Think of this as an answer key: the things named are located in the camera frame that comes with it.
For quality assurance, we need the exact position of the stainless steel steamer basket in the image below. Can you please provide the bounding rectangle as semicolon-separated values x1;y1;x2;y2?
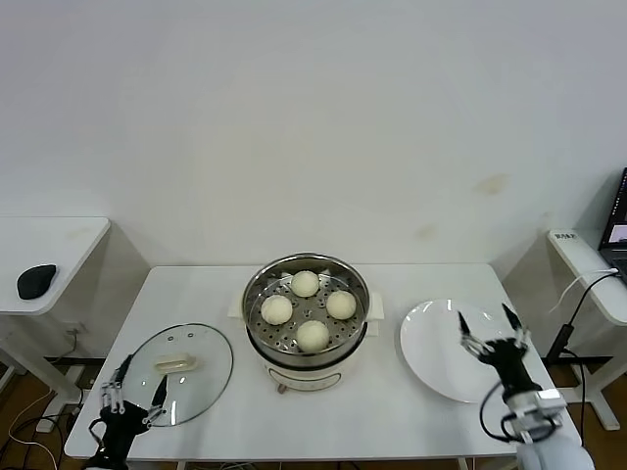
241;252;371;361

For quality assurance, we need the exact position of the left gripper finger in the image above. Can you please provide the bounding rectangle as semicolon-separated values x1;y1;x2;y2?
100;352;134;415
141;374;169;427

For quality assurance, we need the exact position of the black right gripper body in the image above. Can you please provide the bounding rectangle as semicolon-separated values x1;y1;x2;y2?
482;337;543;393

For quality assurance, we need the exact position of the glass lid with cream handle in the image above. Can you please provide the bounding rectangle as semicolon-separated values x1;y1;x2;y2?
119;321;235;428

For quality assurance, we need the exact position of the black laptop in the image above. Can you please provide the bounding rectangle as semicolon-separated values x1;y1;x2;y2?
598;166;627;285

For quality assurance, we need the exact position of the white round plate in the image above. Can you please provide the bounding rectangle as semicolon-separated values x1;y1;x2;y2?
399;299;520;403

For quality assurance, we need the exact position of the white side table with mouse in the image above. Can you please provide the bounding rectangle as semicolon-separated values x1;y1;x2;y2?
0;216;112;410

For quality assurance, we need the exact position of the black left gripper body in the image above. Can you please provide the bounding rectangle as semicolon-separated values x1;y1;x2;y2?
82;399;151;470

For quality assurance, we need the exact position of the black computer mouse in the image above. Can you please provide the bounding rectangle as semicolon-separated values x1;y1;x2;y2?
16;264;57;301

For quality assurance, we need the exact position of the black floor cable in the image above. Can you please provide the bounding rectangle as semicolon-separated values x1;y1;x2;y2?
7;410;82;470

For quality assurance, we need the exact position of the white side table with laptop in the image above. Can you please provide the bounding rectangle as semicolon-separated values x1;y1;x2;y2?
546;227;627;432

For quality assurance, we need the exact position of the cream electric cooker pot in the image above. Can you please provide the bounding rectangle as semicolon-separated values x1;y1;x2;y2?
227;288;386;396

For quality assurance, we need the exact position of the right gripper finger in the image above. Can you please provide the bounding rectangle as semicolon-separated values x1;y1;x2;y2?
457;311;491;361
500;302;531;350

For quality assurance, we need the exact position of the white cable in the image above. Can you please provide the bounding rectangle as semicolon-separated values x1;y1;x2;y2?
547;266;619;314

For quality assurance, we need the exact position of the white steamed baozi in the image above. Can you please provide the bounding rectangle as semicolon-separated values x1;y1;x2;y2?
261;295;294;327
296;320;330;353
291;269;320;298
324;290;358;320

